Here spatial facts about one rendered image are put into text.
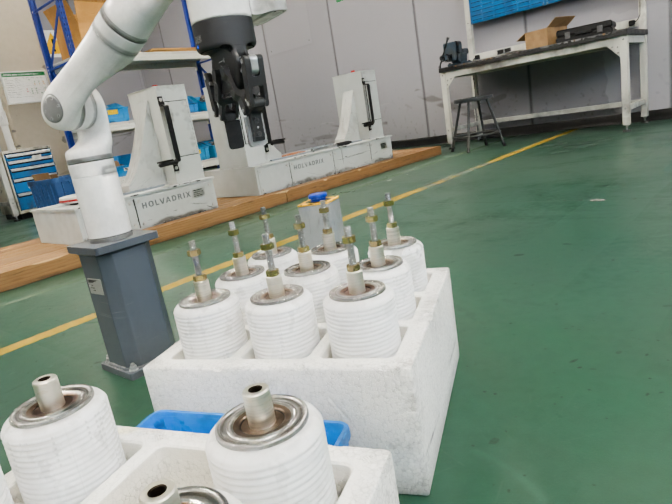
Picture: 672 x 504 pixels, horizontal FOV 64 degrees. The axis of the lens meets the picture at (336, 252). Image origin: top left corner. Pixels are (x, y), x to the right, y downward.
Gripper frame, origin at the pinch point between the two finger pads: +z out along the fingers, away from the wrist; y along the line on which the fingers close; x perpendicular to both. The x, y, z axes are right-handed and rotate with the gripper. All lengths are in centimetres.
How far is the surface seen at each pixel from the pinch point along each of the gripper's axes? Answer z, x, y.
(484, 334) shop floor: 47, 47, -7
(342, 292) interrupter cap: 21.7, 5.7, 8.1
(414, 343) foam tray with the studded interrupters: 29.0, 10.8, 15.4
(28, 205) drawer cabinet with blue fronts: 34, -2, -561
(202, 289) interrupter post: 20.1, -7.7, -8.2
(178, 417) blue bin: 35.8, -16.0, -5.1
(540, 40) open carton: -36, 398, -245
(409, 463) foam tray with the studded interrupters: 42.2, 4.9, 18.6
